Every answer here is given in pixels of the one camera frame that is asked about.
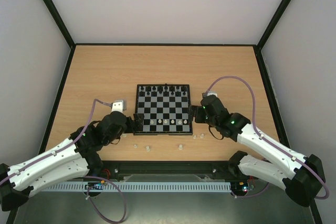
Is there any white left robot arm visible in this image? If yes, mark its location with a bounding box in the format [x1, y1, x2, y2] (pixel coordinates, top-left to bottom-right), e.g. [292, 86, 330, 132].
[1, 111, 144, 211]

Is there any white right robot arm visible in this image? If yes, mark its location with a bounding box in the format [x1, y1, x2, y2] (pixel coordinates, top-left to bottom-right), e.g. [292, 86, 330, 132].
[188, 95, 326, 207]

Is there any black and grey chessboard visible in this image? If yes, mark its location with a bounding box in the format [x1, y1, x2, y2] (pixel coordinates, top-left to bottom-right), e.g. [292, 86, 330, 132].
[135, 83, 193, 135]

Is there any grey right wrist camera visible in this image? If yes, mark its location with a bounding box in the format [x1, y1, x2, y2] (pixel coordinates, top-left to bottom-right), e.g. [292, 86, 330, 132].
[202, 91, 218, 98]

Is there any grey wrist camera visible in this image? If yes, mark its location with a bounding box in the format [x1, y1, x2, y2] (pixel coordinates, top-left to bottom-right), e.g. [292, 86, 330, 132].
[111, 100, 127, 113]
[202, 91, 218, 98]

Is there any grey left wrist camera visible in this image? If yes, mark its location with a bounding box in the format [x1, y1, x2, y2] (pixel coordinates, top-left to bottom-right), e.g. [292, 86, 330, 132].
[111, 100, 127, 113]

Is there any black front aluminium rail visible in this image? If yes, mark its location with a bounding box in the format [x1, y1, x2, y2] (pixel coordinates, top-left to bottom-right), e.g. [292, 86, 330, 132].
[96, 161, 251, 182]

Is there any light blue cable duct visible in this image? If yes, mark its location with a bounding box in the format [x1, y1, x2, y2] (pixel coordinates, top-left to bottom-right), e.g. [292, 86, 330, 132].
[44, 181, 232, 193]

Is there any black left frame post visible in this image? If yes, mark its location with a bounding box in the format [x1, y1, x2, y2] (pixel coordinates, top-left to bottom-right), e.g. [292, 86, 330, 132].
[26, 0, 76, 49]

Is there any black frame post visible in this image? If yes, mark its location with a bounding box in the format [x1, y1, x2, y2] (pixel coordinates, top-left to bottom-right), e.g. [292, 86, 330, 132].
[256, 0, 308, 50]
[26, 0, 76, 49]

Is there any black right frame post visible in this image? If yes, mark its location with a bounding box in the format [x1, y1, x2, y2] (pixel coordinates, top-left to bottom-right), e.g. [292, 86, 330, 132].
[256, 0, 308, 50]

